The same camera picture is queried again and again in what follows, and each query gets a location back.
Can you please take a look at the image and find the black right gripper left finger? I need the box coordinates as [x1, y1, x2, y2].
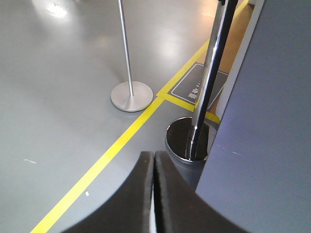
[64, 151, 154, 233]

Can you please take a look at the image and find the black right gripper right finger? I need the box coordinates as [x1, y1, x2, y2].
[154, 151, 246, 233]

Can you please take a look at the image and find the fridge door with shelves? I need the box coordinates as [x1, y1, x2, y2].
[196, 0, 311, 233]

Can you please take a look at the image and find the silver sign stand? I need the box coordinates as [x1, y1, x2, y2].
[110, 0, 154, 112]

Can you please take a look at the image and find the black floor sign sticker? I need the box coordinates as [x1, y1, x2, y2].
[169, 62, 228, 110]

